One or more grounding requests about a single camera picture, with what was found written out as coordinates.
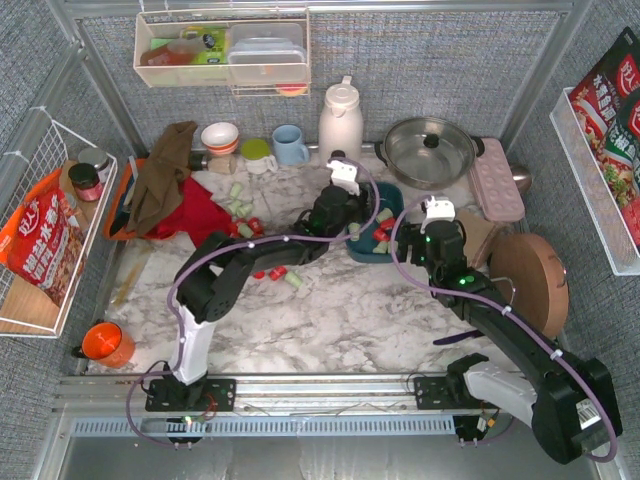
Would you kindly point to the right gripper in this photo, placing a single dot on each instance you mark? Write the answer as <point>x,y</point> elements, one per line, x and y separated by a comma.
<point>404,241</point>

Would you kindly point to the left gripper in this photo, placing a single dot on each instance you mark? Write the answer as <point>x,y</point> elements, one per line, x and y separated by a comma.
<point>360,207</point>

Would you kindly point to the red capsule top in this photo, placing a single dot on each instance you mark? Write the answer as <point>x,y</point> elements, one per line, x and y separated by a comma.
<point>381,236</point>

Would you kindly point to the teal storage basket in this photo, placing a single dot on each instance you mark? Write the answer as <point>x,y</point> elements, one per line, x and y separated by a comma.
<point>369,248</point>

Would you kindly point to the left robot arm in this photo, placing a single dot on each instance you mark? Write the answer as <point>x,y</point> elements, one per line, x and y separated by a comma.
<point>210,282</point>

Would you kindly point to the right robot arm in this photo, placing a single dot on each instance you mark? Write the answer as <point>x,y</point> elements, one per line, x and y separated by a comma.
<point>575,411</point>

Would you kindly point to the orange spice bottle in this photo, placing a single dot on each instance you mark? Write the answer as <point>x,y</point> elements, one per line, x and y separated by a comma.
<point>338,154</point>

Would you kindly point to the blue mug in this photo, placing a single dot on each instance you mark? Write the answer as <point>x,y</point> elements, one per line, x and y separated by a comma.
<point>289,147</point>

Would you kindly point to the pink egg tray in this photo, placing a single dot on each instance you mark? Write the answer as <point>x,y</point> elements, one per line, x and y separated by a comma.
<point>492,183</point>

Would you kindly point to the red capsule cluster one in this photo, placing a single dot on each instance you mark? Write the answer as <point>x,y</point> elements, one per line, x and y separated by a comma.
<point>256,226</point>

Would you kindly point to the white thermos jug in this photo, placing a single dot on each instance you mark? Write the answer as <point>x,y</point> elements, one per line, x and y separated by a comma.
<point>341,123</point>

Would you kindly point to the round wooden board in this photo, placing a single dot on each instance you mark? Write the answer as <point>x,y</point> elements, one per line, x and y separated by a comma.
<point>532,278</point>

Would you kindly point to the purple knife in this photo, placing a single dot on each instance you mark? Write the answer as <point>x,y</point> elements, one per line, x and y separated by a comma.
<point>452,339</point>

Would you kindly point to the green capsule in cluster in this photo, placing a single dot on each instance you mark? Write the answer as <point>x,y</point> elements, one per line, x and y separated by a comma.
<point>245,230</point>

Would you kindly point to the steel pot with lid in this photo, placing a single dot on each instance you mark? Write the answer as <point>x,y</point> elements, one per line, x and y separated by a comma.
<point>428,153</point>

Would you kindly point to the green lid cup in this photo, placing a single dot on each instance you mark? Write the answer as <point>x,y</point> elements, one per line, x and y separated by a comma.
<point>258,158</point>

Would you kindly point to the green capsule pair left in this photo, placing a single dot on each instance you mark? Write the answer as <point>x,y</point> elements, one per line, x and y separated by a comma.
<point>233,206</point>

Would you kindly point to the steel ladle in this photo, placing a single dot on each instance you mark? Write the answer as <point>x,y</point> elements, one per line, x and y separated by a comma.
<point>522,177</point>

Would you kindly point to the pepper grinder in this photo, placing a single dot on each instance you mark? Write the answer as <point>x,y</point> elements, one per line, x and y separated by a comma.
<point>225,164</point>

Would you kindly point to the red cloth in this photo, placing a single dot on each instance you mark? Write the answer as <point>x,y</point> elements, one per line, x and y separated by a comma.
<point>197,215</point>

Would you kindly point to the white orange bowl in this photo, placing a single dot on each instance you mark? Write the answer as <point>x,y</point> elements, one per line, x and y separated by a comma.
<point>220,138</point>

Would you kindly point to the clear plastic containers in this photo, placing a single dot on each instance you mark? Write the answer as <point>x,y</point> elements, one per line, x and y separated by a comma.
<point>267,53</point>

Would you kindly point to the brown cloth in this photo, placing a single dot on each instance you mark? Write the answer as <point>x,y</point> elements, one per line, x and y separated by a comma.
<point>157,192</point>

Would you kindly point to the green drink packet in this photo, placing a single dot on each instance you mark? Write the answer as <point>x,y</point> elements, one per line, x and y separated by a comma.
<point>212,43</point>

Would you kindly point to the orange tray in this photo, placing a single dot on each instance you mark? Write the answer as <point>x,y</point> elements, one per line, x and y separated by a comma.
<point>118,217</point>

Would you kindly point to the red seasoning packet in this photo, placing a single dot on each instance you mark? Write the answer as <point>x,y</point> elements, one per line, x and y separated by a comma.
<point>606,105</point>

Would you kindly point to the dark lid jar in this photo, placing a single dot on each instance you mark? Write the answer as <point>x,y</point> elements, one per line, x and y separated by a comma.
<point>85,181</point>

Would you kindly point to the white wire basket right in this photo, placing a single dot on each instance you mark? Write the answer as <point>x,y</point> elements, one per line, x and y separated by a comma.
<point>616,240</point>

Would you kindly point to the cream wall rack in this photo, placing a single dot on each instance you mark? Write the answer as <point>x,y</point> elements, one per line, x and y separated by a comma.
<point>162,57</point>

